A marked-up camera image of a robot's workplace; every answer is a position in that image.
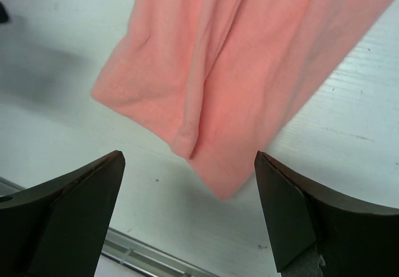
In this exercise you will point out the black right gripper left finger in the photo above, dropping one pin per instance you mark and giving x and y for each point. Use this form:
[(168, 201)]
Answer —
[(58, 228)]

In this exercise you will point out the aluminium table edge rail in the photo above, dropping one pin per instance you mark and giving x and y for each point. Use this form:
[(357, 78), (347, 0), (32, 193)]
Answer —
[(130, 252)]

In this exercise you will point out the pink t shirt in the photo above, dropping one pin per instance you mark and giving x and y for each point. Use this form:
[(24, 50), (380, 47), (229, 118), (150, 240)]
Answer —
[(218, 79)]

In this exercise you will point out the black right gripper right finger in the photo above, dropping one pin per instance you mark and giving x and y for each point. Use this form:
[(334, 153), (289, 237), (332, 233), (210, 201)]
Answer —
[(317, 231)]

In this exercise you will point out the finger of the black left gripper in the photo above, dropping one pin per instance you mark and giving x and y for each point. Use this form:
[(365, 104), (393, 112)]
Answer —
[(4, 16)]

